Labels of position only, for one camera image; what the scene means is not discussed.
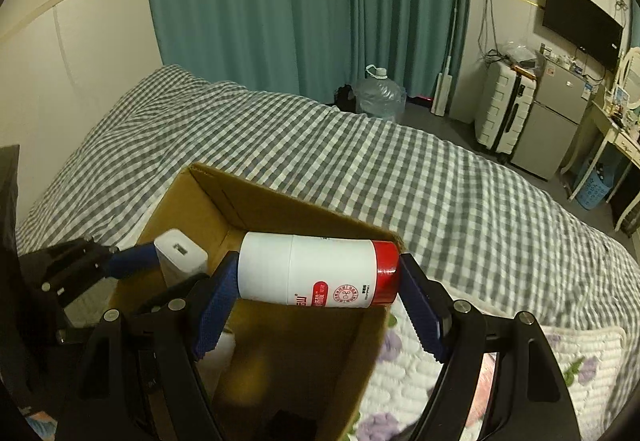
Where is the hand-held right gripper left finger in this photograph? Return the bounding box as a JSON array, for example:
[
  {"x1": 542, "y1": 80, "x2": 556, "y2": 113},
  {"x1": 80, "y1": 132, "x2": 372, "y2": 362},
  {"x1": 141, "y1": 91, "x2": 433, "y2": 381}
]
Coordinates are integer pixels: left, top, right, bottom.
[{"x1": 57, "y1": 251, "x2": 240, "y2": 441}]

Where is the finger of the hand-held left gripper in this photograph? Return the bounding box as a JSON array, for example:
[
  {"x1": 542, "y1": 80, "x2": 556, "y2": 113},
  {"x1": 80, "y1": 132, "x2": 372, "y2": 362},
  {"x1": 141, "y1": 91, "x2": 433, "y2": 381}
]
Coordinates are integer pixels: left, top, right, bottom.
[{"x1": 20, "y1": 236, "x2": 162, "y2": 307}]

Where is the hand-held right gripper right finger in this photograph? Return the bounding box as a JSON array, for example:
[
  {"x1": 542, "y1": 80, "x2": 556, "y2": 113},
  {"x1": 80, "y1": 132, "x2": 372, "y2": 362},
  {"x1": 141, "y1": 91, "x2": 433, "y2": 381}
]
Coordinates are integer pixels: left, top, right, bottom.
[{"x1": 399, "y1": 253, "x2": 584, "y2": 441}]

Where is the white power bank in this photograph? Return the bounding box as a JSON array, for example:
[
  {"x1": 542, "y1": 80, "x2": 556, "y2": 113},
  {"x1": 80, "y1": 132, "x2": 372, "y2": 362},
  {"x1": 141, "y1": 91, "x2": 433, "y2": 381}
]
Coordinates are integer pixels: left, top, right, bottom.
[{"x1": 152, "y1": 229, "x2": 210, "y2": 291}]

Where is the brown cardboard box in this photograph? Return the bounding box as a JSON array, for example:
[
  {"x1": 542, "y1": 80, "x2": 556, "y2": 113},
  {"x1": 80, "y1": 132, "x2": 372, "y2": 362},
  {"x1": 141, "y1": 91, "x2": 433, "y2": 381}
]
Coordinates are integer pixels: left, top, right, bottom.
[{"x1": 107, "y1": 163, "x2": 407, "y2": 441}]

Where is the white bottle with red cap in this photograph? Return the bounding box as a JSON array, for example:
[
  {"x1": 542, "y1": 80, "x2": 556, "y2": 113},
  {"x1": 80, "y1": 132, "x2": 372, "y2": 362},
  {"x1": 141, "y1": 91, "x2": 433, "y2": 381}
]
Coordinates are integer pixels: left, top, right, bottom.
[{"x1": 237, "y1": 231, "x2": 401, "y2": 309}]

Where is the white floral quilt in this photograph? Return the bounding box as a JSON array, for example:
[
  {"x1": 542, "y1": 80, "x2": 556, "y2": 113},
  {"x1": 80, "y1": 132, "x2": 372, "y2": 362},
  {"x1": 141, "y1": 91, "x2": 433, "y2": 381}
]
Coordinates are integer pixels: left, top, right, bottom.
[{"x1": 356, "y1": 306, "x2": 629, "y2": 441}]

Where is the grey checkered bed sheet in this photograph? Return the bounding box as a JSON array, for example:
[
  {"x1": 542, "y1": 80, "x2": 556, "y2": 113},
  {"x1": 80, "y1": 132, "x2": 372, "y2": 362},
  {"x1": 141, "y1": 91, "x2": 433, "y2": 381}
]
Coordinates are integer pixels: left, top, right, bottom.
[{"x1": 15, "y1": 65, "x2": 640, "y2": 329}]

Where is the blue plastic basket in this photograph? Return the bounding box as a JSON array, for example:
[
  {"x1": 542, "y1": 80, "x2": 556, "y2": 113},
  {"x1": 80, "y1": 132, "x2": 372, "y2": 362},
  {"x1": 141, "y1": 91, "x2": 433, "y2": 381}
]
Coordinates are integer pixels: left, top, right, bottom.
[{"x1": 574, "y1": 161, "x2": 619, "y2": 210}]

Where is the white suitcase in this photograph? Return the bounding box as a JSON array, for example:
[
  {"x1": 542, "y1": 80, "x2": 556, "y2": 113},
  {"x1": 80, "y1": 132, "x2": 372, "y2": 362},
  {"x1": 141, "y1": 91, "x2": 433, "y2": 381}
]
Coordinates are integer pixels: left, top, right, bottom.
[{"x1": 473, "y1": 58, "x2": 539, "y2": 156}]

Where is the large clear water jug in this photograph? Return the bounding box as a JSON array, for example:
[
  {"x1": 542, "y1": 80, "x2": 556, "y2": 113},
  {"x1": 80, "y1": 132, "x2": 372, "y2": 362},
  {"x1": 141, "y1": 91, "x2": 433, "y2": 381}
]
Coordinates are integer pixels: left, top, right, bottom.
[{"x1": 352, "y1": 64, "x2": 407, "y2": 122}]

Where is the white flat mop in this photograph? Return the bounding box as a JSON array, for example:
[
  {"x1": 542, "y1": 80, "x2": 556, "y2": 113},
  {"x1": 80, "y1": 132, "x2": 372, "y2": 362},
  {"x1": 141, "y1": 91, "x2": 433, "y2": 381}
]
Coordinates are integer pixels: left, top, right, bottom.
[{"x1": 431, "y1": 0, "x2": 462, "y2": 116}]

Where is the black bag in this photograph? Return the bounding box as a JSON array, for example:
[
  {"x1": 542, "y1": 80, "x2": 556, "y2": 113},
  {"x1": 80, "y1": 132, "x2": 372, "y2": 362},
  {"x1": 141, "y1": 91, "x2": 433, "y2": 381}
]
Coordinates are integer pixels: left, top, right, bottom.
[{"x1": 333, "y1": 85, "x2": 357, "y2": 112}]

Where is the silver small fridge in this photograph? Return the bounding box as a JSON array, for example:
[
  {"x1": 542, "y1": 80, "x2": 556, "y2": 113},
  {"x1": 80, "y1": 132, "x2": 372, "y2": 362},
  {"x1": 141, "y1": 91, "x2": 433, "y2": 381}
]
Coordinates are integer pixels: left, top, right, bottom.
[{"x1": 510, "y1": 52, "x2": 597, "y2": 181}]

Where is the white vanity desk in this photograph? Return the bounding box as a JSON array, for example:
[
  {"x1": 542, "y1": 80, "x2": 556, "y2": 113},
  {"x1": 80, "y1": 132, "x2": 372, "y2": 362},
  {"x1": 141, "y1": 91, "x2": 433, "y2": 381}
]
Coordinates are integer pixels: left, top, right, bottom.
[{"x1": 560, "y1": 93, "x2": 640, "y2": 233}]

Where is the clear plastic bag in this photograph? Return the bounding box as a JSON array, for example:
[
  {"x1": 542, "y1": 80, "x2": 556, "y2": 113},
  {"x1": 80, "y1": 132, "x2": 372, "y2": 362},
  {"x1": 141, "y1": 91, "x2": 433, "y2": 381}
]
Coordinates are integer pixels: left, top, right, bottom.
[{"x1": 499, "y1": 40, "x2": 540, "y2": 68}]

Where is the teal curtain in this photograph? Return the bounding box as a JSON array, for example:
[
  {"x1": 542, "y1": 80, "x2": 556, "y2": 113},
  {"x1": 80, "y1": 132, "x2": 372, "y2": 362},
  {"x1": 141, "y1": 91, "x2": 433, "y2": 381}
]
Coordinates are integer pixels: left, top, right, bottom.
[
  {"x1": 140, "y1": 0, "x2": 357, "y2": 102},
  {"x1": 350, "y1": 0, "x2": 474, "y2": 94}
]

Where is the oval white-framed mirror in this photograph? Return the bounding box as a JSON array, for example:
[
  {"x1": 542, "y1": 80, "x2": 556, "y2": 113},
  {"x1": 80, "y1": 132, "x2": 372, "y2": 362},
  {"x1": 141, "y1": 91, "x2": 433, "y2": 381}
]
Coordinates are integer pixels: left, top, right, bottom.
[{"x1": 617, "y1": 47, "x2": 640, "y2": 104}]

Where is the black hanging cable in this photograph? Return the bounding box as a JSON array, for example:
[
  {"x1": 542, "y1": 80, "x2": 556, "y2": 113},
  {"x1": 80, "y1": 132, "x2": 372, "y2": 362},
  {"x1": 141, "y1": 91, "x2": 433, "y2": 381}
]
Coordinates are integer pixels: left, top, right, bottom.
[{"x1": 479, "y1": 0, "x2": 502, "y2": 62}]

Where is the black wall television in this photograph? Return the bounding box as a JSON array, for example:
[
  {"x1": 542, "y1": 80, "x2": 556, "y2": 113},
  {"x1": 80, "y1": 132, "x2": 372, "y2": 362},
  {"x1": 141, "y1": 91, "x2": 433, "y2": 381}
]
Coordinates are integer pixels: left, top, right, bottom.
[{"x1": 542, "y1": 0, "x2": 625, "y2": 70}]

